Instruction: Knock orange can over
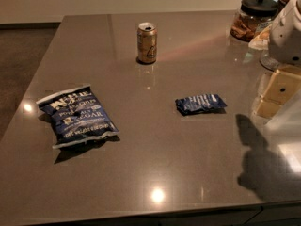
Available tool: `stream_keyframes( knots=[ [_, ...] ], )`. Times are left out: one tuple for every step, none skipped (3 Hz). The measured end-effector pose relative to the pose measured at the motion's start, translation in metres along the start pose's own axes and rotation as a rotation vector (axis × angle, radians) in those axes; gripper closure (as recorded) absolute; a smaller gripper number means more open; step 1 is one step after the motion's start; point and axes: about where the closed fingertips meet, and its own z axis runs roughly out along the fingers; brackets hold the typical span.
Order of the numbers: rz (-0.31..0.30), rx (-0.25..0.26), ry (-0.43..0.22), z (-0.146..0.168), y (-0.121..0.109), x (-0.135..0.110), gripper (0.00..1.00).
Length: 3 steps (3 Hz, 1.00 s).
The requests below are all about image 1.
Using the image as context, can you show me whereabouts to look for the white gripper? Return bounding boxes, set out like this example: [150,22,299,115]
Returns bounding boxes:
[253,0,301,119]

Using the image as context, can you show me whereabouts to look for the orange soda can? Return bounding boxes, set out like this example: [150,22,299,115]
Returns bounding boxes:
[137,22,157,64]

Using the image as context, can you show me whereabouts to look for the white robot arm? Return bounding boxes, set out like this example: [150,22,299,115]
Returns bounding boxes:
[255,0,301,137]

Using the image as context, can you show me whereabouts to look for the clear glass dish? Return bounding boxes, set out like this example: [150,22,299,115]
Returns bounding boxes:
[260,50,280,72]

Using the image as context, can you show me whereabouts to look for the small blue snack packet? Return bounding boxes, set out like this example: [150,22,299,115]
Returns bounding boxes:
[175,94,227,115]

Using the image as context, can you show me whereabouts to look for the glass jar with black lid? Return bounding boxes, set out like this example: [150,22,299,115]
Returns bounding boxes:
[230,0,278,42]

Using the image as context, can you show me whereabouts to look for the blue potato chips bag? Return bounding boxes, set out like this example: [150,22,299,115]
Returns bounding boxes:
[36,85,119,149]

